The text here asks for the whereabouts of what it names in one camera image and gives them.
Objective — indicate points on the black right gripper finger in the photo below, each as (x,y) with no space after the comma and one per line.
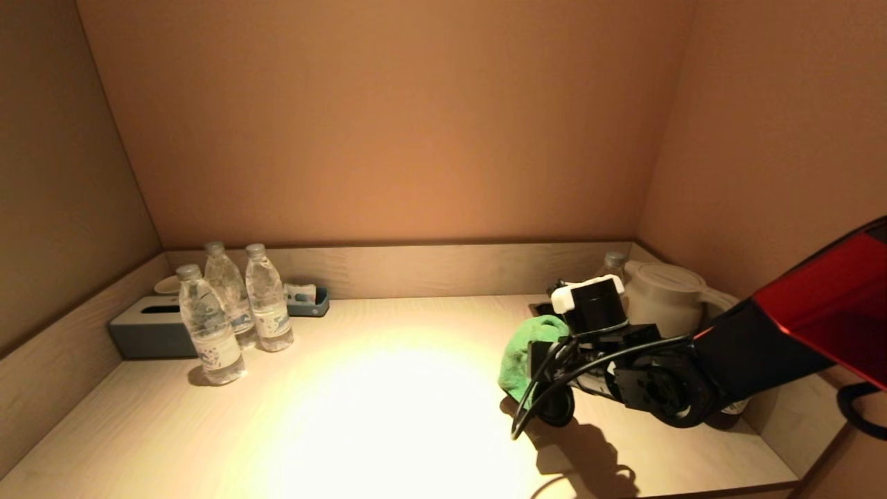
(542,360)

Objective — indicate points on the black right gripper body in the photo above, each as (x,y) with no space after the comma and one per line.
(603,346)

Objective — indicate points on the green microfibre cloth black trim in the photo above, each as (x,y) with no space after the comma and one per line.
(523,350)

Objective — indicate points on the red black right robot arm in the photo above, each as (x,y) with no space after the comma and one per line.
(818,312)

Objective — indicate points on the black recessed socket panel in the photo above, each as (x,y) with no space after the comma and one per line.
(540,307)

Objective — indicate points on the white electric kettle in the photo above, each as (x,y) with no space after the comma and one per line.
(665,294)

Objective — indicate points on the amber tea bottle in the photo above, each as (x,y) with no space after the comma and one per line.
(613,262)

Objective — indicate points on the dark tea bottle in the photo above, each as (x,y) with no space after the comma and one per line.
(736,407)

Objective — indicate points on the small blue tray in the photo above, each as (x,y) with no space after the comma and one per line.
(317,308)

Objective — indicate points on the white sachet packet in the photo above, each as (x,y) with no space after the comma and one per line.
(299,293)

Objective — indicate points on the large clear water bottle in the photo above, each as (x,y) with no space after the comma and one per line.
(210,333)

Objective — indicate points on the small white saucer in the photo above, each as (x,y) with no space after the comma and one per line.
(167,284)

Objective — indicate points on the grey tissue box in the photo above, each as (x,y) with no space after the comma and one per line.
(147,334)

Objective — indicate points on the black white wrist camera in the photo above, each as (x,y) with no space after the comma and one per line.
(596,305)

